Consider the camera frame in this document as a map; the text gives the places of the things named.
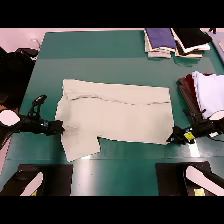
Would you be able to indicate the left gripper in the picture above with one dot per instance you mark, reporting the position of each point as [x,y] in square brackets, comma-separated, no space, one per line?
[55,127]

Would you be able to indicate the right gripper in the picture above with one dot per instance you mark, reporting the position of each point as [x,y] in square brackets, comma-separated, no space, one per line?
[181,135]

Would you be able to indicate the beige shirt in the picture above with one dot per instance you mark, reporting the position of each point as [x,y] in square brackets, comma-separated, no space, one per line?
[116,115]

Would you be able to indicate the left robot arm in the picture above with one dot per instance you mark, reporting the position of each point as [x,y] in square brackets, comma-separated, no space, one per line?
[20,122]

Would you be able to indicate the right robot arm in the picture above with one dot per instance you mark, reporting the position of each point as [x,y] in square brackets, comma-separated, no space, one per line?
[213,125]

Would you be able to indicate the brown garment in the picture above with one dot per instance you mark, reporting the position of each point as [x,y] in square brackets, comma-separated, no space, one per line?
[186,95]

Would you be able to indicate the dark red garment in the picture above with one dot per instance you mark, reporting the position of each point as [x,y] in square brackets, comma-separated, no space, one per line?
[190,85]

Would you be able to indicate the white garment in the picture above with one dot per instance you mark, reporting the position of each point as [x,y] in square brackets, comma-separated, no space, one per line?
[211,93]
[196,50]

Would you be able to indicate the black garment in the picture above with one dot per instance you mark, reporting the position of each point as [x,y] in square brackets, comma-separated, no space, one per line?
[15,78]
[190,36]

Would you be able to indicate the pale beige garment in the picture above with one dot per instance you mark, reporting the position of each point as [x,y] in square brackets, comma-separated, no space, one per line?
[156,52]

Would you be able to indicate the purple garment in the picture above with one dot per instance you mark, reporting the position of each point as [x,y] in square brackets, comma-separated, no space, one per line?
[160,37]

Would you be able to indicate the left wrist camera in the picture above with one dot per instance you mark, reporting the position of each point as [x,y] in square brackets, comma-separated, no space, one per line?
[36,104]

